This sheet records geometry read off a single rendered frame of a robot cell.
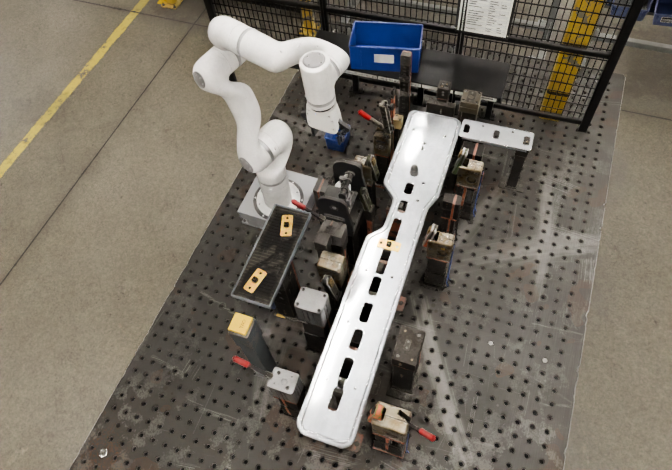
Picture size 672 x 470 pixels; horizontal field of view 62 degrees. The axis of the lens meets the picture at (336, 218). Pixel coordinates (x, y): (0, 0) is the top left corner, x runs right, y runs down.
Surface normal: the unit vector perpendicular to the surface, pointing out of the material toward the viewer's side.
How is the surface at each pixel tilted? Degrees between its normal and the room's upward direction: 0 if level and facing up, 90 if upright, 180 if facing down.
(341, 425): 0
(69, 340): 0
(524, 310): 0
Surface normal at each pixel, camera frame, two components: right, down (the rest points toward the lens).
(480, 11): -0.33, 0.81
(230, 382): -0.07, -0.54
